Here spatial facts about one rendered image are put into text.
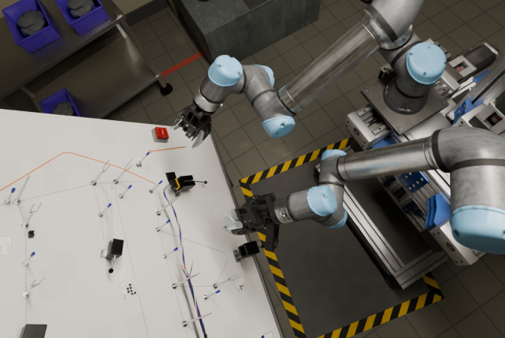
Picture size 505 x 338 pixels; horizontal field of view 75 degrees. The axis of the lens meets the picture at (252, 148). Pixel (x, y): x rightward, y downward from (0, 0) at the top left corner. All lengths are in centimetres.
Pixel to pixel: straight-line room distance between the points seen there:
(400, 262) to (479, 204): 146
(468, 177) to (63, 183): 106
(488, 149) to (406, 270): 150
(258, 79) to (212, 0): 186
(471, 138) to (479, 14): 274
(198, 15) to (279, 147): 114
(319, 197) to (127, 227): 64
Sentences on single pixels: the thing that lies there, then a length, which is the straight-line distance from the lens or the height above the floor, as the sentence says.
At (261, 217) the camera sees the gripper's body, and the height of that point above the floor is 134.
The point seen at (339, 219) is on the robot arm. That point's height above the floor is 134.
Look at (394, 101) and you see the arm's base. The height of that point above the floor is 121.
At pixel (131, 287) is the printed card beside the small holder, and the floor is 125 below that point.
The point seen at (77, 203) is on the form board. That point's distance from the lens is 114.
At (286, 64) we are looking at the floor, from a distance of 280.
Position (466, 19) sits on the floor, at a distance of 336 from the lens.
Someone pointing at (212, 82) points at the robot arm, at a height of 159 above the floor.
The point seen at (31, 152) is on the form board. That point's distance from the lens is 119.
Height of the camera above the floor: 226
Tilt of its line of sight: 67 degrees down
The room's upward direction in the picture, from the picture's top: 16 degrees counter-clockwise
